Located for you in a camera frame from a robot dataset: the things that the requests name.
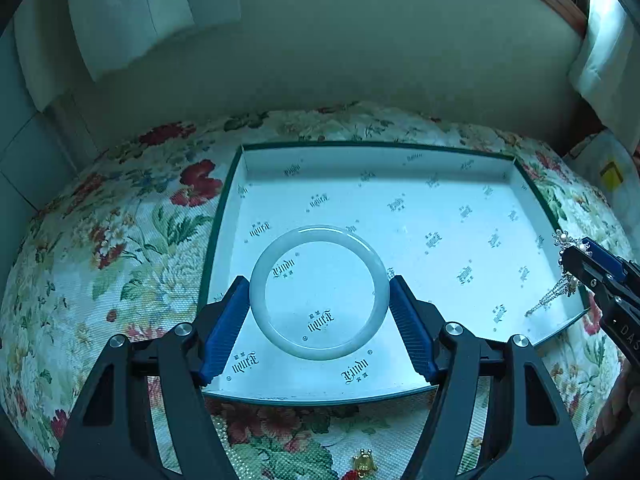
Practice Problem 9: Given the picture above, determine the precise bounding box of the person's right hand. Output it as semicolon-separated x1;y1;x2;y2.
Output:
595;360;640;441

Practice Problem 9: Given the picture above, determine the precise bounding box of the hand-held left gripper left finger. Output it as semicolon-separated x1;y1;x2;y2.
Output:
54;276;251;480

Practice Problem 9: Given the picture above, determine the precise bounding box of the white curtain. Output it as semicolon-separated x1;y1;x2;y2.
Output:
567;0;637;126

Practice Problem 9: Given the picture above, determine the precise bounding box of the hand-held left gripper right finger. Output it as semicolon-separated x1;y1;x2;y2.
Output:
389;275;588;480

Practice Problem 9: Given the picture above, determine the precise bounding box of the white green-edged printed box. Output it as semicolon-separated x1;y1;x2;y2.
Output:
197;142;591;406

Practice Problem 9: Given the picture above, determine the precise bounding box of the silver tassel pendant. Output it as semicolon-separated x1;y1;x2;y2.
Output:
524;230;583;318

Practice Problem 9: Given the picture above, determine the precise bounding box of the gold stud earring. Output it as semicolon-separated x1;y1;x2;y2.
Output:
350;450;377;477

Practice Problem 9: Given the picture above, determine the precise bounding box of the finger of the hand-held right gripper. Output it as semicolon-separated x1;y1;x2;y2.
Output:
581;236;640;287
559;247;640;306

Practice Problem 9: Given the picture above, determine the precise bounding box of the floral tablecloth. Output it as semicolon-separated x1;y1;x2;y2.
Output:
0;101;636;480

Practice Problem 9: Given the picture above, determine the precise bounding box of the white bag with yellow label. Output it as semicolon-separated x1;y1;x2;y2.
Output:
565;130;640;221

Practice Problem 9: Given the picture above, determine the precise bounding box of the white jade bangle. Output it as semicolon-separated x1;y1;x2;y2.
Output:
249;225;388;360

